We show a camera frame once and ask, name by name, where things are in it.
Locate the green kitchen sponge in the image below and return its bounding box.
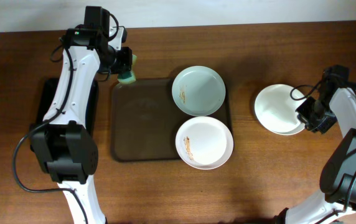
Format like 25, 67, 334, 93
117, 54, 137, 85

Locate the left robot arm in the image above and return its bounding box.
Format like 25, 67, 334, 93
28, 6, 136, 223

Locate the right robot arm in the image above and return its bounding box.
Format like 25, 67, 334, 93
273, 65, 356, 224

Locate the white plate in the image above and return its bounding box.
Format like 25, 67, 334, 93
175, 116, 234, 170
254, 84, 305, 136

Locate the black rectangular tray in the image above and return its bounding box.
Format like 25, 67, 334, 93
30, 78, 99, 150

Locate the pale blue plate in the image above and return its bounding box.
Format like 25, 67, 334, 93
171, 66, 227, 116

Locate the brown plastic serving tray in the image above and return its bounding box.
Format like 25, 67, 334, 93
110, 78, 233, 162

